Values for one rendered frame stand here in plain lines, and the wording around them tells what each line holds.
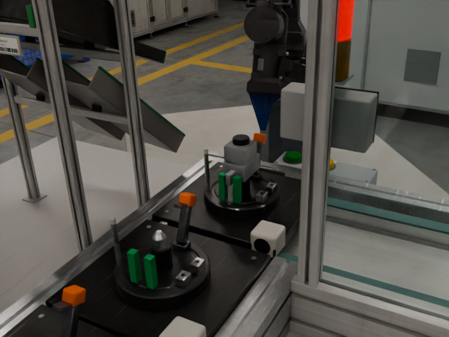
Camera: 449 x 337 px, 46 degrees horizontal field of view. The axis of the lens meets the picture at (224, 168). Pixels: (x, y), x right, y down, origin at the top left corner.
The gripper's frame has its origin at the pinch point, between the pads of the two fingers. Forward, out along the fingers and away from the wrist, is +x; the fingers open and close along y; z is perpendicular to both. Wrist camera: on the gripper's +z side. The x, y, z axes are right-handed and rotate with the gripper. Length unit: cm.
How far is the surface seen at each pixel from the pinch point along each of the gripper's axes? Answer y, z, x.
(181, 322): -37.4, -7.4, 22.6
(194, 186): 1.0, -12.5, 15.8
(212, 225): -12.1, -6.9, 18.6
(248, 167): -7.4, -1.9, 9.0
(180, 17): 603, -132, -37
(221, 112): 71, -15, 10
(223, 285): -27.2, -3.2, 21.9
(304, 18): 317, 17, -32
